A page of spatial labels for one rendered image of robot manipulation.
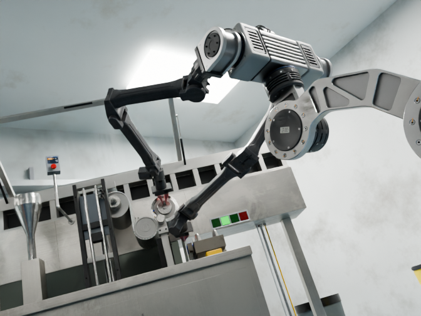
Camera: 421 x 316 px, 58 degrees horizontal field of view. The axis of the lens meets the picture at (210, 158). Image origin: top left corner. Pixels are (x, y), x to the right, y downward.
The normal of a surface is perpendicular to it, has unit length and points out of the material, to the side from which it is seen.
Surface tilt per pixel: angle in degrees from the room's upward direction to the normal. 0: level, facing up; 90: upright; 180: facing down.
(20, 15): 180
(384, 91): 90
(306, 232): 90
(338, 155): 90
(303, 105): 90
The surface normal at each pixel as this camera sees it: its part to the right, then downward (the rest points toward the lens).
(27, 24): 0.26, 0.88
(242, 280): 0.07, -0.43
